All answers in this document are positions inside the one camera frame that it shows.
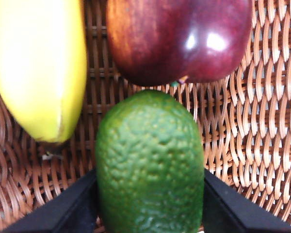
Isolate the dark red apple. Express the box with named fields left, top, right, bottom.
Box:
left=106, top=0, right=253, bottom=87

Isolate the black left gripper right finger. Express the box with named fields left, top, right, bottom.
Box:
left=203, top=169, right=291, bottom=233

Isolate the green avocado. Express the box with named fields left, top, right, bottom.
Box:
left=96, top=89, right=205, bottom=233

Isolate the yellow banana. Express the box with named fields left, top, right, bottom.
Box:
left=0, top=0, right=88, bottom=144

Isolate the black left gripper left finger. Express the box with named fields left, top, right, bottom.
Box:
left=1, top=168, right=98, bottom=233

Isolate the brown wicker basket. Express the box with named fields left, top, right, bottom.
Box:
left=0, top=0, right=291, bottom=233

